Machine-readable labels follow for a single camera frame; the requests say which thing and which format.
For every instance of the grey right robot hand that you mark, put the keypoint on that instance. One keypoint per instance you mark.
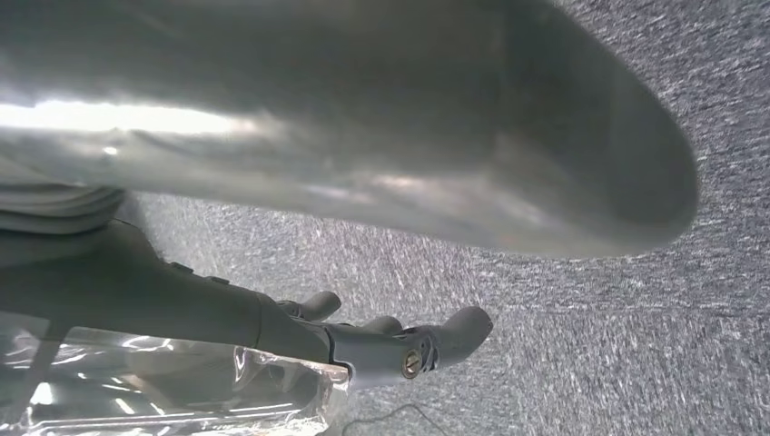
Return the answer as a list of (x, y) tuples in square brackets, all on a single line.
[(180, 313)]

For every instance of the silver rounded robot shell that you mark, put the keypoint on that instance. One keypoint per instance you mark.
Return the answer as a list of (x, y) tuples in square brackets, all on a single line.
[(361, 120)]

